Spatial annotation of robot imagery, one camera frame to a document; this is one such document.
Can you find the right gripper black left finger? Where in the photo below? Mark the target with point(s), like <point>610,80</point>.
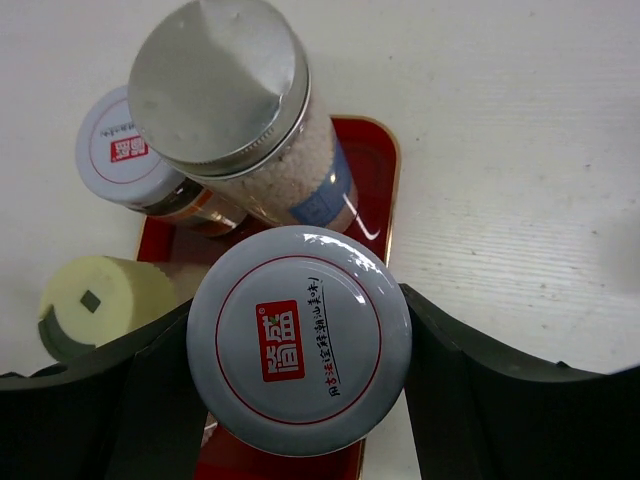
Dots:
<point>127,410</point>

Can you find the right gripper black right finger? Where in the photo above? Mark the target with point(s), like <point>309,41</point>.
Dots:
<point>480,409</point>

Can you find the yellow cap spice bottle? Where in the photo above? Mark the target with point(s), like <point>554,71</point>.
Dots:
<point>93,300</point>

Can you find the white cap red label jar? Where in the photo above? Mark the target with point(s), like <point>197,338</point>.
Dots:
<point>116,164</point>

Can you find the silver cap tall bottle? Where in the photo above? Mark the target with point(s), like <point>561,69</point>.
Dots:
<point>223,92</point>

